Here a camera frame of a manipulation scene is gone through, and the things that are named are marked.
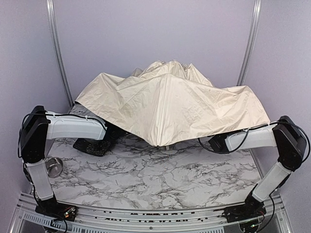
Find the left aluminium corner post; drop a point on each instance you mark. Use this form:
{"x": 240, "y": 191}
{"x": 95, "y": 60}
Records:
{"x": 57, "y": 50}

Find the aluminium corner post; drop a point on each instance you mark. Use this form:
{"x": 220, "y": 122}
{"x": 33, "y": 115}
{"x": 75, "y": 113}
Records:
{"x": 57, "y": 50}
{"x": 250, "y": 41}

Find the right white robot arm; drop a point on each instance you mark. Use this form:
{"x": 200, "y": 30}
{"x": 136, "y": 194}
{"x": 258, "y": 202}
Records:
{"x": 280, "y": 147}

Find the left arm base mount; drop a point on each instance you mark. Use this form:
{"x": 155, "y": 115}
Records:
{"x": 53, "y": 208}

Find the aluminium front rail frame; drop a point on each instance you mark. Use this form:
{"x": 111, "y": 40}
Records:
{"x": 91, "y": 219}

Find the beige and black folding umbrella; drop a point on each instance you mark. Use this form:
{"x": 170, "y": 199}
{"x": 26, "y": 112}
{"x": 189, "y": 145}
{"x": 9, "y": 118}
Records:
{"x": 169, "y": 102}

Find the right aluminium corner post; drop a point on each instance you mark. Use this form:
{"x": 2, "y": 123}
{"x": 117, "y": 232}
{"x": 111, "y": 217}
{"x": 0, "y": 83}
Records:
{"x": 250, "y": 41}

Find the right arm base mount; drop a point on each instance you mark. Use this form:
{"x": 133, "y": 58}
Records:
{"x": 250, "y": 209}

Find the clear glass cup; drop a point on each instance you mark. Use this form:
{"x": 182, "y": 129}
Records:
{"x": 54, "y": 167}

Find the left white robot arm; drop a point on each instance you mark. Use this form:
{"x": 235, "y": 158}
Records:
{"x": 94, "y": 136}

